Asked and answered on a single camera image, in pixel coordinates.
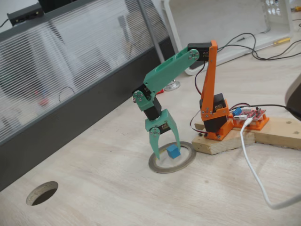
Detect blue cube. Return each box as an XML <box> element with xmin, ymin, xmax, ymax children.
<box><xmin>166</xmin><ymin>145</ymin><xmax>181</xmax><ymax>160</ymax></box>

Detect silver metal cylinder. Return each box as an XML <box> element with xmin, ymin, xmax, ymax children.
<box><xmin>164</xmin><ymin>80</ymin><xmax>181</xmax><ymax>92</ymax></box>

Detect pale wooden base block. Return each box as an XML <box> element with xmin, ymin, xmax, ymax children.
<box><xmin>191</xmin><ymin>129</ymin><xmax>256</xmax><ymax>155</ymax></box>

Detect black rectangular bar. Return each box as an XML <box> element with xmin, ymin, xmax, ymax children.
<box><xmin>189</xmin><ymin>61</ymin><xmax>205</xmax><ymax>71</ymax></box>

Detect red controller board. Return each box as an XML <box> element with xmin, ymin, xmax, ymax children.
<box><xmin>231</xmin><ymin>107</ymin><xmax>268</xmax><ymax>123</ymax></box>

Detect long wooden plank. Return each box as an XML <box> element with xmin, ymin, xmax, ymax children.
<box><xmin>194</xmin><ymin>117</ymin><xmax>301</xmax><ymax>150</ymax></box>

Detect frosted glass desk partition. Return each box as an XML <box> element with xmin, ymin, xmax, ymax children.
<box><xmin>0</xmin><ymin>0</ymin><xmax>176</xmax><ymax>192</ymax></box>

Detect grey rounded object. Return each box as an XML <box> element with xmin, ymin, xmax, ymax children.
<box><xmin>284</xmin><ymin>73</ymin><xmax>301</xmax><ymax>121</ymax></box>

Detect black monitor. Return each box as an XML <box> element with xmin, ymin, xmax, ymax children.
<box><xmin>38</xmin><ymin>0</ymin><xmax>91</xmax><ymax>14</ymax></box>

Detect black box device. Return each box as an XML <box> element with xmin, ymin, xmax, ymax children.
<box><xmin>6</xmin><ymin>2</ymin><xmax>45</xmax><ymax>26</ymax></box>

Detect grey tape ring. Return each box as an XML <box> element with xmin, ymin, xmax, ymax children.
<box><xmin>148</xmin><ymin>141</ymin><xmax>197</xmax><ymax>174</ymax></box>

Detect thick white USB cable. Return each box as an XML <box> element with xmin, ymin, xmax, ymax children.
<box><xmin>239</xmin><ymin>117</ymin><xmax>301</xmax><ymax>210</ymax></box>

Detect orange printed board mount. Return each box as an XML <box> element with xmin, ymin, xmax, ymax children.
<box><xmin>232</xmin><ymin>113</ymin><xmax>270</xmax><ymax>131</ymax></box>

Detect thin black cable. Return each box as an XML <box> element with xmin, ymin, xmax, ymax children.
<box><xmin>236</xmin><ymin>32</ymin><xmax>301</xmax><ymax>61</ymax></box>
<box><xmin>216</xmin><ymin>39</ymin><xmax>301</xmax><ymax>61</ymax></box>

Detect thick black cable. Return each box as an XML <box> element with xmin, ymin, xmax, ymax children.
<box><xmin>251</xmin><ymin>103</ymin><xmax>301</xmax><ymax>118</ymax></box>

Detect yellow handled screwdriver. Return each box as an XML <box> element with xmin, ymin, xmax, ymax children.
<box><xmin>256</xmin><ymin>37</ymin><xmax>291</xmax><ymax>51</ymax></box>

